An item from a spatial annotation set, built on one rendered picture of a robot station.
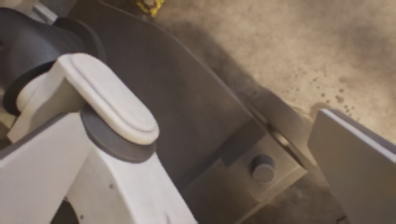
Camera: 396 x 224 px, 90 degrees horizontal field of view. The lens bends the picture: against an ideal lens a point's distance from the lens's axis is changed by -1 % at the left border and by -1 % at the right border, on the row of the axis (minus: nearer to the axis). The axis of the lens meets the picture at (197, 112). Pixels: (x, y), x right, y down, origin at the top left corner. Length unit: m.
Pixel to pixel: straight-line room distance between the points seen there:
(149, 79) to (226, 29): 0.27
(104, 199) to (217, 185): 0.23
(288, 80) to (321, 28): 0.15
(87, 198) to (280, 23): 0.58
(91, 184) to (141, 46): 0.30
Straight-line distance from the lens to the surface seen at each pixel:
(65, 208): 0.96
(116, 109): 0.33
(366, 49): 0.67
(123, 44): 0.51
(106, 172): 0.32
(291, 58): 0.61
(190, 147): 0.46
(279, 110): 0.41
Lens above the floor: 0.59
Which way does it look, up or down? 75 degrees down
